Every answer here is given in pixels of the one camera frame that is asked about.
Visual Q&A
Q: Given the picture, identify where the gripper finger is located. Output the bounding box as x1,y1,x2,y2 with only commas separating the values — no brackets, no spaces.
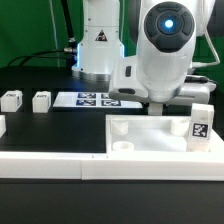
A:
148,103,163,116

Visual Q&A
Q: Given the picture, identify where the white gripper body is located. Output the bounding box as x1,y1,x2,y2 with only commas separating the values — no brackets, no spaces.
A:
109,56,211,104

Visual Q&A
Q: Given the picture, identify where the white square table top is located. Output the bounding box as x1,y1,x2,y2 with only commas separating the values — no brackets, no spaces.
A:
105,114,224,155

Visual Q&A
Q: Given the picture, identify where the white sheet with AprilTags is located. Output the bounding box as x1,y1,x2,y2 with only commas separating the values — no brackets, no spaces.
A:
53,92,142,109

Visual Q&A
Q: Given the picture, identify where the white U-shaped obstacle fence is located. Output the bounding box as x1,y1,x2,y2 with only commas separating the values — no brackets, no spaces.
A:
0,114,224,182

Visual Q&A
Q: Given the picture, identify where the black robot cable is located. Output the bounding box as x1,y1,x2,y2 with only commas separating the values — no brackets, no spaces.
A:
7,0,78,67

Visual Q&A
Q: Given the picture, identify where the thin white cable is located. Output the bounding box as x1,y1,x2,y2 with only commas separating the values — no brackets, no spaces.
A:
48,0,61,68

